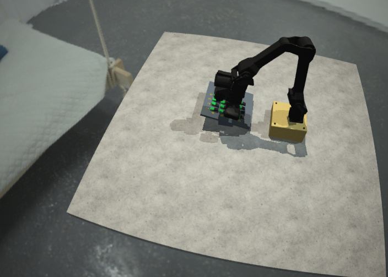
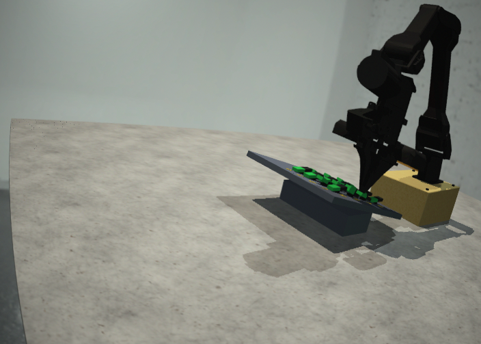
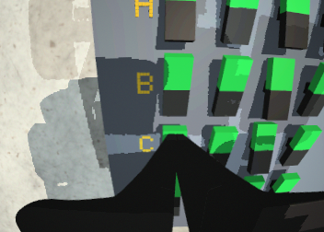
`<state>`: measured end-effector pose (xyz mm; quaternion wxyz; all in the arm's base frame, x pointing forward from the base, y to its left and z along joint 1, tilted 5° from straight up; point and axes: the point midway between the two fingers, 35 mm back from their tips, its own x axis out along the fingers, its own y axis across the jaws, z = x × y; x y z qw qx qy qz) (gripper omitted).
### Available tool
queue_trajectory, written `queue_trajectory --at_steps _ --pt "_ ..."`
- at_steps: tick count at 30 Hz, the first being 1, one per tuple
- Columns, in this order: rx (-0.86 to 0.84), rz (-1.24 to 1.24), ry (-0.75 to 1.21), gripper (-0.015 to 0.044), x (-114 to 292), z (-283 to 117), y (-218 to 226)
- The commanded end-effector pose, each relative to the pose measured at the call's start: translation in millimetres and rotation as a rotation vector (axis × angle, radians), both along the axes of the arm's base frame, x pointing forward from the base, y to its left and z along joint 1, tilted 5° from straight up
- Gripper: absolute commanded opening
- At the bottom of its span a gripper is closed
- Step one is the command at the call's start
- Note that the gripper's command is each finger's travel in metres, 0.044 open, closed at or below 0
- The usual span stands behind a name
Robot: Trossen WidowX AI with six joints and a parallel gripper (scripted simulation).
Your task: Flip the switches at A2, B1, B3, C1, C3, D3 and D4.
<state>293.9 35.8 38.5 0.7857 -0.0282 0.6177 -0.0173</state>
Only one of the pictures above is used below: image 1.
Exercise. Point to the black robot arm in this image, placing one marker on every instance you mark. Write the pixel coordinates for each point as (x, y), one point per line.
(249, 67)

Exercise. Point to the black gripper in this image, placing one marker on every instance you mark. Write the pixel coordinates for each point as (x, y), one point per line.
(232, 109)

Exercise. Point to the grey switch panel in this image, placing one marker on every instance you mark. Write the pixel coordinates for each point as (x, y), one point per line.
(215, 109)

